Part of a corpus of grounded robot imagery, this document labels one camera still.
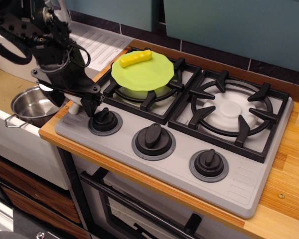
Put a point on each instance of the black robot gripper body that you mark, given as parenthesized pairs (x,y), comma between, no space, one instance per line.
(61,70)

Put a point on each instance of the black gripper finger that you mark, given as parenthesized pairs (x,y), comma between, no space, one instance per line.
(91,102)
(56,97)

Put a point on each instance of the white toy mushroom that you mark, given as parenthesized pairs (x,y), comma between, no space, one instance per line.
(75,107)

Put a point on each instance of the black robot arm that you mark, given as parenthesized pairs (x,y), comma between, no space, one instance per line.
(33,27)

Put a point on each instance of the stainless steel pot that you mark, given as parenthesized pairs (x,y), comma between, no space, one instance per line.
(32,107)

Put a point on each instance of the white toy sink unit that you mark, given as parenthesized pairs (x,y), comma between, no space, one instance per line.
(20,142)

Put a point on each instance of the lime green plastic plate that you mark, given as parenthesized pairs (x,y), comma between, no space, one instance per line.
(147,75)

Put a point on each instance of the black left stove knob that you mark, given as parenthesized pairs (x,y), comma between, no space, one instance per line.
(105,122)

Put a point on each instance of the black stove knob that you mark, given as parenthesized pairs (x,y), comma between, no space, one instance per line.
(209,166)
(105,122)
(153,143)

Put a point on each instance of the grey toy faucet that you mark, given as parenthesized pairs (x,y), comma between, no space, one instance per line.
(62,14)

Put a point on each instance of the black left burner grate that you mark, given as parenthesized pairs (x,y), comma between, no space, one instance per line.
(184,73)

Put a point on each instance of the black burner grate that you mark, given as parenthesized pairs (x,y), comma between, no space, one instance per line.
(184,73)
(242,117)

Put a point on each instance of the black middle stove knob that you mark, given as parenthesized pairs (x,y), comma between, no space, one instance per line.
(153,143)

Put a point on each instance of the white left burner disc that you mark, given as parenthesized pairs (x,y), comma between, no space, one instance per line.
(147,97)

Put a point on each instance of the white burner disc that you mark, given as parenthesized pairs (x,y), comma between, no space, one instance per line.
(147,97)
(229,106)

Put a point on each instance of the wooden drawer front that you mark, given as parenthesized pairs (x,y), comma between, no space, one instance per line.
(39,189)

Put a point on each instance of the black right stove knob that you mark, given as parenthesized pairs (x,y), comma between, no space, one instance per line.
(209,166)

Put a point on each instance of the white right burner disc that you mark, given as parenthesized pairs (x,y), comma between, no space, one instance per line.
(229,106)

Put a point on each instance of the black right burner grate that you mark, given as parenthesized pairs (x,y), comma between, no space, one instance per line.
(242,117)

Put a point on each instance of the grey toy stove top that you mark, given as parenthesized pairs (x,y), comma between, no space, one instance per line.
(239,192)

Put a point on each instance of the black oven door handle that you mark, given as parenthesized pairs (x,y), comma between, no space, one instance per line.
(96,181)

